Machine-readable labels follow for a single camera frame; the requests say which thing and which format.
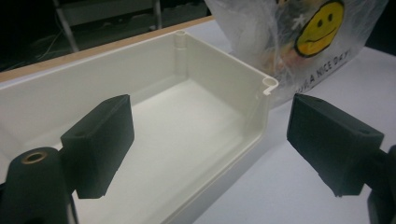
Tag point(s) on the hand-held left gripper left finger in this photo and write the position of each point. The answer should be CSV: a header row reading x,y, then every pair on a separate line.
x,y
98,146

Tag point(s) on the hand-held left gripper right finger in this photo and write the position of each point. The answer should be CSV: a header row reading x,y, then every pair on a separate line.
x,y
333,146

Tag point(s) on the white plastic box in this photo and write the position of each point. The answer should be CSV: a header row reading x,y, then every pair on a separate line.
x,y
186,124

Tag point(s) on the clear smiley face plastic bag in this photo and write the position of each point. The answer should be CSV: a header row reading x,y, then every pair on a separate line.
x,y
249,31

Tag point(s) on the grey metal stand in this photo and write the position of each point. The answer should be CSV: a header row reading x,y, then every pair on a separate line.
x,y
70,34

